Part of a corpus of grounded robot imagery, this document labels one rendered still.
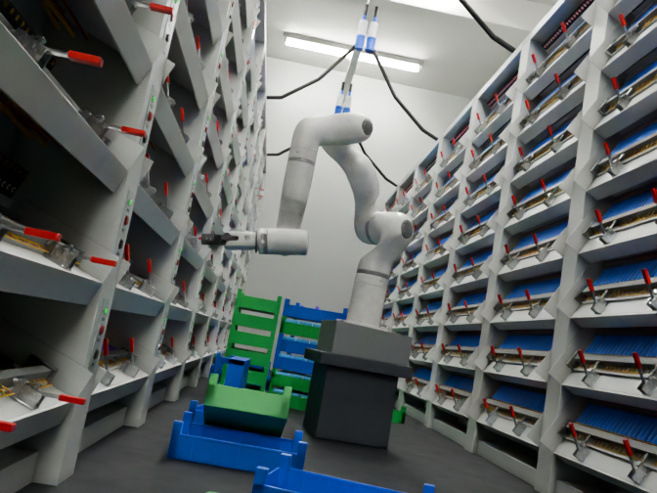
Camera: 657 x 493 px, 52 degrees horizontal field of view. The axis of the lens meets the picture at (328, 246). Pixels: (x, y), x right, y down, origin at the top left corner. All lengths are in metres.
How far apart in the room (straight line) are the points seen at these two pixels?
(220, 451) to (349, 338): 0.83
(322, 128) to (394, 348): 0.77
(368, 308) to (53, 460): 1.37
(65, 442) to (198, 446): 0.42
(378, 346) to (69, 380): 1.29
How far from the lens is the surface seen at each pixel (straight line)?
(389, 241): 2.34
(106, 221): 1.22
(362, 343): 2.27
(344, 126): 2.22
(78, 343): 1.21
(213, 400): 1.64
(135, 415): 1.91
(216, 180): 2.64
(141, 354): 1.90
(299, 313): 3.09
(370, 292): 2.35
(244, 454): 1.56
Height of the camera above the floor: 0.30
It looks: 8 degrees up
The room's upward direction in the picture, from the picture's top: 10 degrees clockwise
